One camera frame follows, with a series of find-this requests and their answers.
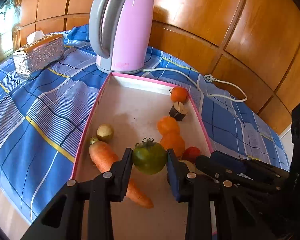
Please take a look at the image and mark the small red fruit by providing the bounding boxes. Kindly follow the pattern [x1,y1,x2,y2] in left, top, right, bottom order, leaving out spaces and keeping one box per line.
[182,146,201,164]

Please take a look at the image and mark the orange carrot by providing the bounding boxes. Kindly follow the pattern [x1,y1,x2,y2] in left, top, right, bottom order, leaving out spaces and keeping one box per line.
[89,137,154,209]

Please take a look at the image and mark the small orange tangerine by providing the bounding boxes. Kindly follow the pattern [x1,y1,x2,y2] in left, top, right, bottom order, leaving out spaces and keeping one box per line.
[160,132,185,159]

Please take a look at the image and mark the green tomato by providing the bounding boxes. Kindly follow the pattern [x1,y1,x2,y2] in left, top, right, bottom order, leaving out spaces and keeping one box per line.
[133,137,167,175]

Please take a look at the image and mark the large orange fruit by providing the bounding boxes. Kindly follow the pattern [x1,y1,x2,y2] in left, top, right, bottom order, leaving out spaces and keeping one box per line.
[157,116,180,135]

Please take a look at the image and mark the yellow-green round fruit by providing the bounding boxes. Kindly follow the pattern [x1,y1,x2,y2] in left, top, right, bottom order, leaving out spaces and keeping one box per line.
[96,124,114,142]

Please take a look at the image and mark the dark brown cut fruit piece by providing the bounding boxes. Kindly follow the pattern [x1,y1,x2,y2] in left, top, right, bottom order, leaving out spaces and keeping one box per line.
[169,101,188,122]

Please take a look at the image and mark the orange tangerine with stem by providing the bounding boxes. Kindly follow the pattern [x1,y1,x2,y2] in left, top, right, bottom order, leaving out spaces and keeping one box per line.
[170,87,189,103]

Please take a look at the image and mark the pink shallow tray box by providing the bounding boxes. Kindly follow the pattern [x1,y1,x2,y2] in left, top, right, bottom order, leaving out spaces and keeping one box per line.
[71,71,214,240]

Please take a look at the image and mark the blue plaid tablecloth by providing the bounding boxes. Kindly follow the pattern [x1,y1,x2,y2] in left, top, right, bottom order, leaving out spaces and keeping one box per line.
[0,25,290,223]

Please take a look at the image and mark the silver ornate tissue box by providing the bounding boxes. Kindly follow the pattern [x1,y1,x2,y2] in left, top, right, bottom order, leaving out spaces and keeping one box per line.
[13,30,64,79]

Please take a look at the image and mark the pink electric kettle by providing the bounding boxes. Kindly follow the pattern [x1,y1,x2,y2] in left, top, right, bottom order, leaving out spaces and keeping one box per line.
[89,0,154,74]

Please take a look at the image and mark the white power cable with plug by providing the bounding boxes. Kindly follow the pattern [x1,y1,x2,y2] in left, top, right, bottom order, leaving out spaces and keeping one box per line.
[142,68,248,104]

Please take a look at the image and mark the wooden wall cabinet panels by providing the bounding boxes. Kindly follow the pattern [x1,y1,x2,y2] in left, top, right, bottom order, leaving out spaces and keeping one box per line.
[12,0,300,136]

